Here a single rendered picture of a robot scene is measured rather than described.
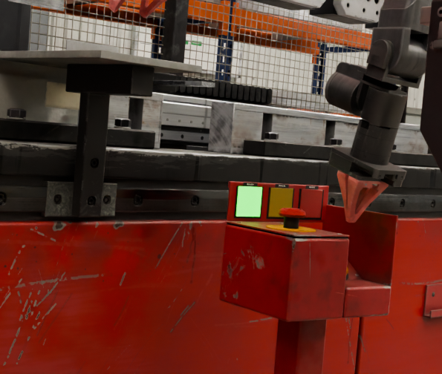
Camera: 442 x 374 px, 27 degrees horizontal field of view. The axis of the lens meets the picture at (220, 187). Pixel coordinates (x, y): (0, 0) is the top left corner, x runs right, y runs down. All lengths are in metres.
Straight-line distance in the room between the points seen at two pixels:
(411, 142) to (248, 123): 0.57
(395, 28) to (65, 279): 0.58
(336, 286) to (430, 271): 0.79
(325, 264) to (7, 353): 0.45
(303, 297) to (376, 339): 0.69
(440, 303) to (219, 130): 0.70
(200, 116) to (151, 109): 0.45
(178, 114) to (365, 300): 0.76
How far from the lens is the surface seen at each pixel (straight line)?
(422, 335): 2.11
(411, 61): 1.34
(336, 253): 1.32
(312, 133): 1.91
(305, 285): 1.29
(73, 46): 1.34
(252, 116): 1.76
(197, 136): 2.03
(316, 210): 1.49
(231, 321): 1.61
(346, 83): 1.39
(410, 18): 1.33
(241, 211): 1.39
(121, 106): 1.54
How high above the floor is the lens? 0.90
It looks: 3 degrees down
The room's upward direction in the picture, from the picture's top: 5 degrees clockwise
